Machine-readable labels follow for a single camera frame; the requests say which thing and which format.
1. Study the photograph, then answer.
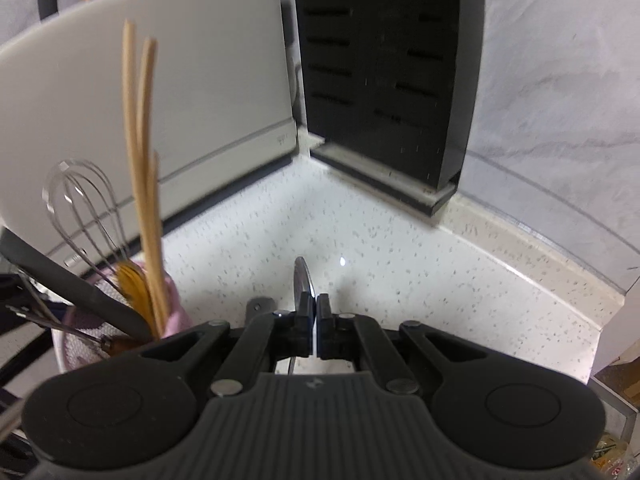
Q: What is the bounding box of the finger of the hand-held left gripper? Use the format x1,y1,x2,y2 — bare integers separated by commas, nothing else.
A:
0,332,63,403
0,272,53,330

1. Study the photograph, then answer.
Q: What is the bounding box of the silver spoon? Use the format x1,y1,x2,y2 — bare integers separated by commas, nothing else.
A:
287,256,321,376

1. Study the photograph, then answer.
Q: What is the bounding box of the pink mesh utensil cup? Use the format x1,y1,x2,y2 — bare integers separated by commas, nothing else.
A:
50,260,193,373

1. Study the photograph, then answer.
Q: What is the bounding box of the black knife block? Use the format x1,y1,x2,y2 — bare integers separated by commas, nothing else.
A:
291,0,487,218

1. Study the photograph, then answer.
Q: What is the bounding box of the short wooden chopstick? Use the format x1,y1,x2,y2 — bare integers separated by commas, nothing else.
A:
137,37,171,338

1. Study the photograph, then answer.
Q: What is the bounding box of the white cabinet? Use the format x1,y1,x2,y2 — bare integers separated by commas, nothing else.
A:
590,270,640,381

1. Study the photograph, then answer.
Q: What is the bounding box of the dark grey handled utensil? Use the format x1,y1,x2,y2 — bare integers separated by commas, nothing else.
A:
0,227,153,341

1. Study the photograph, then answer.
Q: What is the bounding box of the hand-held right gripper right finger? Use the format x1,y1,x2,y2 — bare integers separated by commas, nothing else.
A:
316,294,488,395

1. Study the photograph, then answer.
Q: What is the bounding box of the yellow snack packet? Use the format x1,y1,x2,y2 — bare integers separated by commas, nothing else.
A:
590,435,631,480

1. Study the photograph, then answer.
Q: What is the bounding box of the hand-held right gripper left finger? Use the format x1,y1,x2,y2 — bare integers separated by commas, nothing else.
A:
140,296,317,397

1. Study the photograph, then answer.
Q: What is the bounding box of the small gold spoon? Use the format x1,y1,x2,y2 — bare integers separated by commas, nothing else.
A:
116,259,153,323

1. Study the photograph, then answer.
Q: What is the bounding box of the metal wire whisk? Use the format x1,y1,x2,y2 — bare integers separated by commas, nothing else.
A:
42,159,133,291

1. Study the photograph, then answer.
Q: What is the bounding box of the long wooden chopstick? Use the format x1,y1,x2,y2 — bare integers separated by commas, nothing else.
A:
122,19,161,336

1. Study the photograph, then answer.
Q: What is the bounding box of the white countertop appliance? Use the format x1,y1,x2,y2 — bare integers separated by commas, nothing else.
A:
0,0,299,271

